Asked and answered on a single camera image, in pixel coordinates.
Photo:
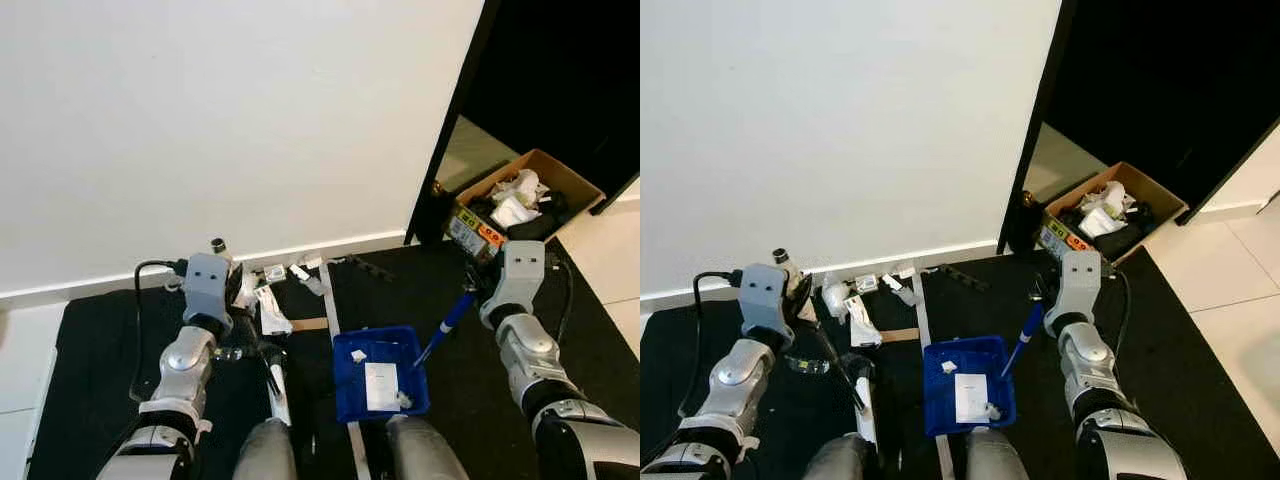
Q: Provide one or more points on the grey robot leg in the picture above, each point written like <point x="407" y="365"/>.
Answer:
<point x="425" y="455"/>
<point x="995" y="458"/>
<point x="835" y="460"/>
<point x="265" y="455"/>

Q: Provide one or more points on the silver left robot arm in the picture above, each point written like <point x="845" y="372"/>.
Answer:
<point x="185" y="365"/>
<point x="735" y="375"/>

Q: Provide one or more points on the clear plastic case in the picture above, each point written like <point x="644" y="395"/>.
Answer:
<point x="907" y="295"/>
<point x="314" y="286"/>

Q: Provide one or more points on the black door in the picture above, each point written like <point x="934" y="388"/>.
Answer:
<point x="570" y="80"/>
<point x="1170" y="80"/>

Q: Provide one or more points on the black floor mat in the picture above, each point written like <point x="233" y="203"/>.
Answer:
<point x="1050" y="430"/>
<point x="490" y="390"/>

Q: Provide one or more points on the grey left robot leg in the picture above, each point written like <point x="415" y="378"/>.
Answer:
<point x="835" y="460"/>
<point x="265" y="455"/>

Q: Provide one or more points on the grey right robot leg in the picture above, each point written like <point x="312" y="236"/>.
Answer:
<point x="425" y="455"/>
<point x="995" y="458"/>

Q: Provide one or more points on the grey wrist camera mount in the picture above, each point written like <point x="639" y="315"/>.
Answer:
<point x="1080" y="280"/>
<point x="207" y="285"/>
<point x="765" y="300"/>
<point x="520" y="275"/>

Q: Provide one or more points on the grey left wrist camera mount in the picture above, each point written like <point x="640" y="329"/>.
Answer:
<point x="207" y="285"/>
<point x="765" y="300"/>

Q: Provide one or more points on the small printed timer box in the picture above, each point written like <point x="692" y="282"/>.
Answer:
<point x="275" y="273"/>
<point x="866" y="283"/>

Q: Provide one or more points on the brown cardboard strip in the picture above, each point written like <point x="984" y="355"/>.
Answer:
<point x="310" y="324"/>
<point x="900" y="334"/>

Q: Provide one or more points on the white paper card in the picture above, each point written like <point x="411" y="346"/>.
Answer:
<point x="970" y="398"/>
<point x="380" y="385"/>

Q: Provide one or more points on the black toothed plastic strip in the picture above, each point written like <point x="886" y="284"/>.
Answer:
<point x="372" y="268"/>
<point x="965" y="276"/>

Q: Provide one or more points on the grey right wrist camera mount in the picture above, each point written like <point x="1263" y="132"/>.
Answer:
<point x="520" y="275"/>
<point x="1080" y="280"/>

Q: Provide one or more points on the black door frame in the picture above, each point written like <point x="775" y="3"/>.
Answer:
<point x="450" y="120"/>
<point x="1035" y="120"/>

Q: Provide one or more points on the white printed plastic pouch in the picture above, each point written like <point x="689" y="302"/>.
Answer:
<point x="863" y="325"/>
<point x="272" y="315"/>

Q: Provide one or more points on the white baseboard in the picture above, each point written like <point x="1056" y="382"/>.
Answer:
<point x="80" y="288"/>
<point x="700" y="286"/>

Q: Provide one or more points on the cardboard box with rubbish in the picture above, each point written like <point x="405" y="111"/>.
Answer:
<point x="545" y="162"/>
<point x="1150" y="183"/>

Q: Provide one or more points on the crumpled white paper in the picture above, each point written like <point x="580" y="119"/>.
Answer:
<point x="515" y="212"/>
<point x="1100" y="222"/>

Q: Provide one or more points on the white plastic strip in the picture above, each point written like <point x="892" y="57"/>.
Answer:
<point x="890" y="280"/>
<point x="298" y="271"/>

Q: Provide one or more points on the grey tape strip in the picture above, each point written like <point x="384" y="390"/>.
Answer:
<point x="328" y="290"/>
<point x="917" y="300"/>

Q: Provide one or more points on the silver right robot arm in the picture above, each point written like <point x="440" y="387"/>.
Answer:
<point x="530" y="350"/>
<point x="1085" y="355"/>

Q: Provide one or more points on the clear bubble wrap bag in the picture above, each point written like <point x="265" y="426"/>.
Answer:
<point x="835" y="297"/>
<point x="251" y="292"/>

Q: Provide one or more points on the tape-wrapped hand broom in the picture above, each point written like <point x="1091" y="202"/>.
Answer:
<point x="867" y="425"/>
<point x="281" y="405"/>

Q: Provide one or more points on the clear plastic wrapper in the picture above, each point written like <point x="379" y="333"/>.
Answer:
<point x="808" y="364"/>
<point x="228" y="354"/>

